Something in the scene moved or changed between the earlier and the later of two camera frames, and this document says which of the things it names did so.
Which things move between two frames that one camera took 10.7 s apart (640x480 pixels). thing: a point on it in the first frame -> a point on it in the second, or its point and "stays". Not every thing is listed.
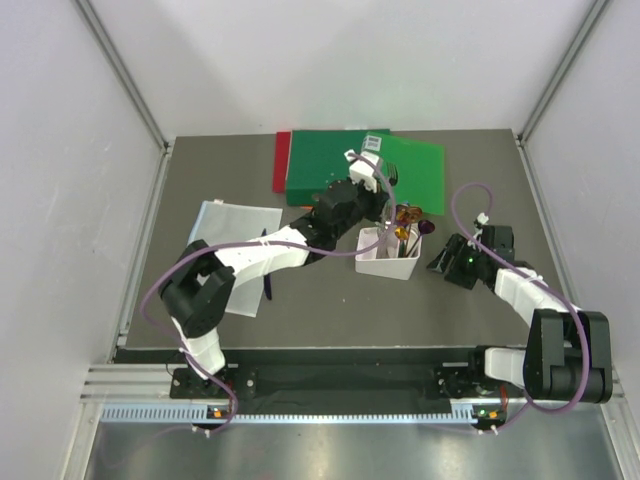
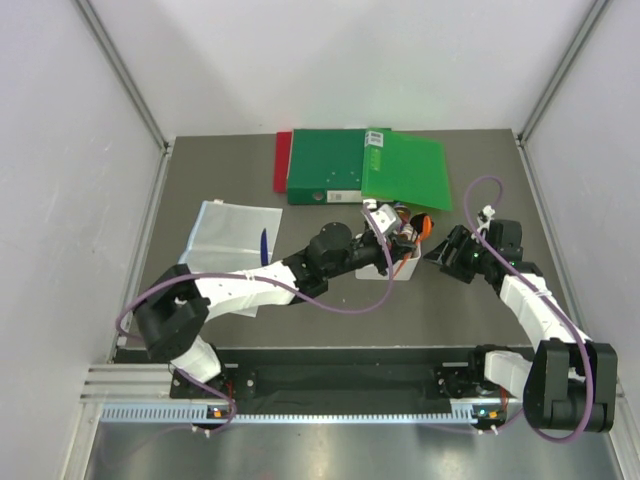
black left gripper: [378, 200] -> [398, 247]
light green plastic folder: [420, 164] stays
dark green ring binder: [317, 157] stays
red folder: [281, 157] stays
